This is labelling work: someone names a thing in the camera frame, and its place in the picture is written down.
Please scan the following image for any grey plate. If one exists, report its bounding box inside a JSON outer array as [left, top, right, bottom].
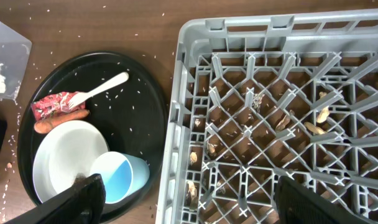
[[32, 120, 109, 203]]

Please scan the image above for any grey dishwasher rack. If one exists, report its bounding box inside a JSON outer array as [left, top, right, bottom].
[[155, 9, 378, 223]]

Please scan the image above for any round black tray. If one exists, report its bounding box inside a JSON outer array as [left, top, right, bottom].
[[17, 52, 168, 223]]

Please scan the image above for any white plastic fork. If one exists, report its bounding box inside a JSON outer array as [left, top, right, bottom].
[[68, 72, 129, 109]]

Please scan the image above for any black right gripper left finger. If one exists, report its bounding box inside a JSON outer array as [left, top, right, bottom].
[[7, 174, 106, 224]]

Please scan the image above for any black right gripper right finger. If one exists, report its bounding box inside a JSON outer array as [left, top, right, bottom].
[[274, 175, 372, 224]]

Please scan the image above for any light blue cup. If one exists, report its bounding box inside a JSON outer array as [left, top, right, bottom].
[[90, 151, 150, 204]]

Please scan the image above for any clear plastic bin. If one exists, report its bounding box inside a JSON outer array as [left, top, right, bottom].
[[0, 21, 32, 100]]

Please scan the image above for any red snack wrapper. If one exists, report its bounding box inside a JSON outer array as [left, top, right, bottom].
[[31, 91, 85, 121]]

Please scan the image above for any brown food scrap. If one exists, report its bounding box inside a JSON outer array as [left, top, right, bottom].
[[73, 174, 86, 184]]

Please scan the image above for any orange carrot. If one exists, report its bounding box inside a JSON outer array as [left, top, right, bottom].
[[34, 110, 90, 134]]

